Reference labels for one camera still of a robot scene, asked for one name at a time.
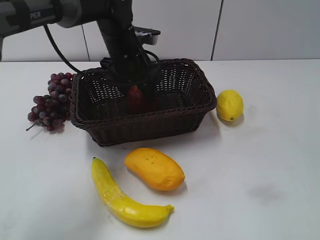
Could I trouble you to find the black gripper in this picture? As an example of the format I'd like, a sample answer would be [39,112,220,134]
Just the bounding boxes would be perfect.
[97,19,161,114]

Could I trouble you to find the red apple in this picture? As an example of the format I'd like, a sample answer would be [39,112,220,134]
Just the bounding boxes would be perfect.
[128,85,159,115]

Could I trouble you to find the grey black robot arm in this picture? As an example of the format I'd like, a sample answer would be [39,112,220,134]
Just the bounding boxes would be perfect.
[0,0,162,114]

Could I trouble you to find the dark brown wicker basket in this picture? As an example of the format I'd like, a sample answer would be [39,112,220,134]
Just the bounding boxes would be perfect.
[70,58,217,147]

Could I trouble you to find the orange mango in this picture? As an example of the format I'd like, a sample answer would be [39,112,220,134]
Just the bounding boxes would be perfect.
[124,148,185,192]

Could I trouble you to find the purple grape bunch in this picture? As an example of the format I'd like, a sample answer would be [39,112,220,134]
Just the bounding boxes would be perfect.
[26,72,77,133]

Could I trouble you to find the yellow lemon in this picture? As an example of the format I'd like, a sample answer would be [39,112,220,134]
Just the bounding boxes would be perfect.
[216,89,244,122]

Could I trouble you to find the yellow banana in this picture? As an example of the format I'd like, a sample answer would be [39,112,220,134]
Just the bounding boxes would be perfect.
[91,157,175,228]

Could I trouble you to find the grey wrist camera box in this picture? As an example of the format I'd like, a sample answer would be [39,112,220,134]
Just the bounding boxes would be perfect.
[134,26,161,46]

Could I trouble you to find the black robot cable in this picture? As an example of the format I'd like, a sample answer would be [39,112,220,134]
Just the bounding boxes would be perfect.
[43,24,83,74]

